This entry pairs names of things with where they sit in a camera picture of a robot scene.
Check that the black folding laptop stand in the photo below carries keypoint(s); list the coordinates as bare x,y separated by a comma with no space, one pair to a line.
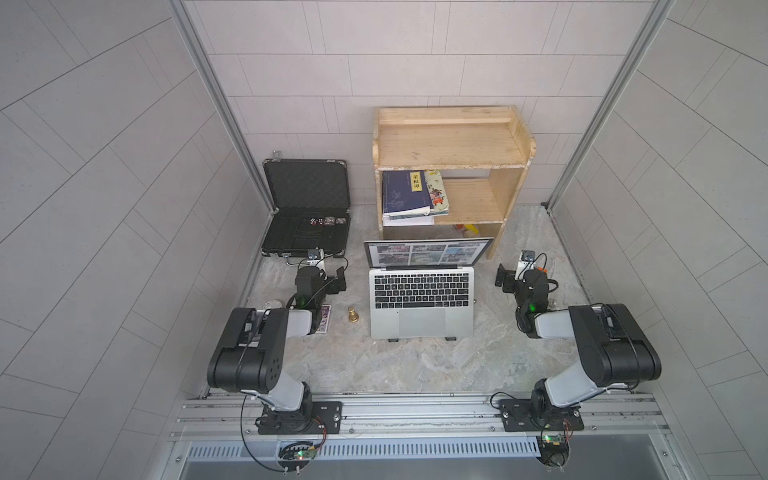
449,339

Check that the aluminium mounting rail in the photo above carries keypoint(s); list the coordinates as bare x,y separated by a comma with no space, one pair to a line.
368,416

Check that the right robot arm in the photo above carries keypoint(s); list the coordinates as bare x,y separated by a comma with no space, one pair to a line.
613,352

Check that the white book stack bottom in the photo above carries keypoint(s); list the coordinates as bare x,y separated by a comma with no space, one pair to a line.
421,220

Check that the blue book yellow label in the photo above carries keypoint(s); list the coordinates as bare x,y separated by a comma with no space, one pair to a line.
405,193

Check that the patterned chip in case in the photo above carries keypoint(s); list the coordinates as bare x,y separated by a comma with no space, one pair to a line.
335,221

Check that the colourful illustrated book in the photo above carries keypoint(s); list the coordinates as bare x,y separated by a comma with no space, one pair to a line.
438,195

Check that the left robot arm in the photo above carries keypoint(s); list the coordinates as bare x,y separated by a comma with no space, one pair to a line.
249,355

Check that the green circuit board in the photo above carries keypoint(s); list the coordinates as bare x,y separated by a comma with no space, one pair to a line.
298,452
553,444

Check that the purple card box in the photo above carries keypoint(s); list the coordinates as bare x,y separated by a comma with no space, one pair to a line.
324,319

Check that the right green circuit board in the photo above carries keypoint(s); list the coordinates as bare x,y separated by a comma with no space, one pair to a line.
553,444

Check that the black foam-lined briefcase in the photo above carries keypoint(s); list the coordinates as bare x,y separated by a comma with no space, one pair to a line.
302,189

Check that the red yellow toy under shelf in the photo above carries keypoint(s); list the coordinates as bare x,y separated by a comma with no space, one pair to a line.
468,230

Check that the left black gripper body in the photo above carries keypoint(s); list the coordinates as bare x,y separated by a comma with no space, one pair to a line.
335,282

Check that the left green circuit board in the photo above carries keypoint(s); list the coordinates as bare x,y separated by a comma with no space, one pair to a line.
298,452

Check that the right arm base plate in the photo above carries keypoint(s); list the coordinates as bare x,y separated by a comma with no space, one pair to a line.
525,415

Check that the wooden shelf unit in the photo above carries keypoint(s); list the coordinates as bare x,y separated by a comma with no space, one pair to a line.
446,138

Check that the silver laptop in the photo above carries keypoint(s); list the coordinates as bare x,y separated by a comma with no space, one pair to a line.
423,288

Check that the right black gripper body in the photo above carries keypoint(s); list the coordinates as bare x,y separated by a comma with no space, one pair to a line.
508,285

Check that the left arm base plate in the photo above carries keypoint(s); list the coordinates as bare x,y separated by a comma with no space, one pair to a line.
300,418

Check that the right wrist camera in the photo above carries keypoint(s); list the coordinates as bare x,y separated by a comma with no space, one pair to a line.
526,261

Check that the brass chess-like piece left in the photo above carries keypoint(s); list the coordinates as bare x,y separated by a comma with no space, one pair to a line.
353,316

